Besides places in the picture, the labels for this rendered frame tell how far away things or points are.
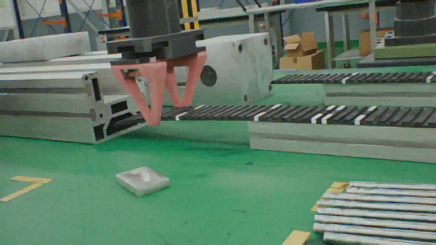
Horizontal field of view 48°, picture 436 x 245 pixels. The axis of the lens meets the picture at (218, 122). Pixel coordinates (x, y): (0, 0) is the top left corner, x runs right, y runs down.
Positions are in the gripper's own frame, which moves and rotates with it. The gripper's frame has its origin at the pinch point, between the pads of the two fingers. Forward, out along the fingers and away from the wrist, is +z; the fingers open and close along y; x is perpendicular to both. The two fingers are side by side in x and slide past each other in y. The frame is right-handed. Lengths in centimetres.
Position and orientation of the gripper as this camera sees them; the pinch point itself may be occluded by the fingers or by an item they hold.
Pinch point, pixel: (168, 113)
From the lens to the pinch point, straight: 57.4
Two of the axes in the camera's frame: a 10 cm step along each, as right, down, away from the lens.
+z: 1.2, 9.7, 2.3
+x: 8.2, 0.4, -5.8
